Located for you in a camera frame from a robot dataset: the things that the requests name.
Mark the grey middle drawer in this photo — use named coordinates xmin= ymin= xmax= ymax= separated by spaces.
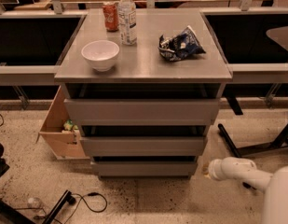
xmin=81 ymin=125 xmax=207 ymax=157

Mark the green item in box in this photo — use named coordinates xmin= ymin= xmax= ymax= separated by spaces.
xmin=63 ymin=119 xmax=78 ymax=131

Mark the orange soda can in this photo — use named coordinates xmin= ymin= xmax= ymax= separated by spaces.
xmin=103 ymin=2 xmax=118 ymax=32

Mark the clear plastic water bottle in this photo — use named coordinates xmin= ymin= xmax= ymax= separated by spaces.
xmin=117 ymin=0 xmax=137 ymax=45

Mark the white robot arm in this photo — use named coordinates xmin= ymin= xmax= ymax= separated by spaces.
xmin=202 ymin=157 xmax=288 ymax=224

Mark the grey drawer cabinet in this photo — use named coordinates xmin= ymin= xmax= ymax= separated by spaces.
xmin=54 ymin=7 xmax=234 ymax=180

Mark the blue crumpled chip bag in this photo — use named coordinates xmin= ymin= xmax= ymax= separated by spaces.
xmin=158 ymin=25 xmax=205 ymax=62

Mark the cardboard box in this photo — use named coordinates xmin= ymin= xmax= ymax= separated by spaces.
xmin=39 ymin=88 xmax=87 ymax=159

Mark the white bowl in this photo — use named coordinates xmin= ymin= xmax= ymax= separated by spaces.
xmin=81 ymin=40 xmax=120 ymax=72

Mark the grey drawer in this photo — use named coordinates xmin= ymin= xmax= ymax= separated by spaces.
xmin=90 ymin=156 xmax=198 ymax=177
xmin=62 ymin=83 xmax=219 ymax=125
xmin=81 ymin=125 xmax=207 ymax=157

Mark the black stand leg left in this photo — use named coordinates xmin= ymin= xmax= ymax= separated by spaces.
xmin=0 ymin=190 xmax=76 ymax=224

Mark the black stand base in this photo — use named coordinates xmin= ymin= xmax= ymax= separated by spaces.
xmin=217 ymin=110 xmax=288 ymax=189

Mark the grey top drawer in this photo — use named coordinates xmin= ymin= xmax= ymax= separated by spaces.
xmin=62 ymin=83 xmax=219 ymax=125

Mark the grey bottom drawer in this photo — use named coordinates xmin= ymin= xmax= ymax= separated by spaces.
xmin=90 ymin=156 xmax=198 ymax=177

